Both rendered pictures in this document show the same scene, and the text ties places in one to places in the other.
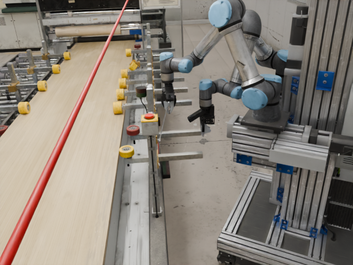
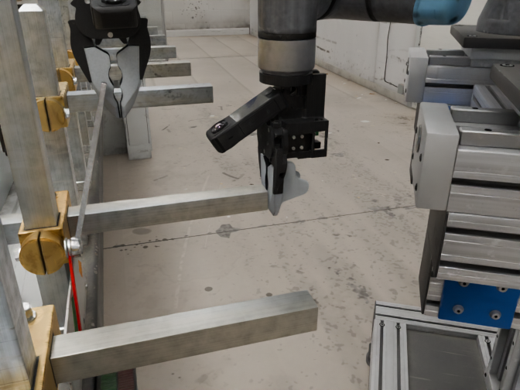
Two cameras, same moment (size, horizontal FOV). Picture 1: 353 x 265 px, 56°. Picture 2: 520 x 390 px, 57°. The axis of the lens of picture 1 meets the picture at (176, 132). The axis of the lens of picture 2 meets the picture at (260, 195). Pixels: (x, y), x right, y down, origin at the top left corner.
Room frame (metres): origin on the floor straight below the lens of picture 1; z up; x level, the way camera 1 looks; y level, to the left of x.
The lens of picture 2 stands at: (1.22, 0.00, 1.15)
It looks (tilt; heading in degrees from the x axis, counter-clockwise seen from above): 25 degrees down; 347
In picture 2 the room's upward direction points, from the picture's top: straight up
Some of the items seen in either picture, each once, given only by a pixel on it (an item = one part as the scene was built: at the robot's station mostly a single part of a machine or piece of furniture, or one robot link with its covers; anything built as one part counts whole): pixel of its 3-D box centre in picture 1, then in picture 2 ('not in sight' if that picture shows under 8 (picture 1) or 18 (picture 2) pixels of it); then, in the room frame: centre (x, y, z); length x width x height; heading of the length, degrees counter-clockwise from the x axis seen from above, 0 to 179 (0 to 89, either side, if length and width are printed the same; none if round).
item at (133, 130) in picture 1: (133, 135); not in sight; (1.82, 0.26, 0.85); 0.08 x 0.08 x 0.11
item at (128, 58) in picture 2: (171, 105); (128, 77); (1.87, 0.02, 1.02); 0.06 x 0.03 x 0.09; 4
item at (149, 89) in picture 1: (152, 125); (32, 172); (1.79, 0.14, 0.93); 0.03 x 0.03 x 0.48; 4
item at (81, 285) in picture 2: not in sight; (78, 311); (1.76, 0.12, 0.75); 0.26 x 0.01 x 0.10; 4
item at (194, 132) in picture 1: (165, 134); (111, 217); (1.84, 0.07, 0.84); 0.43 x 0.03 x 0.04; 94
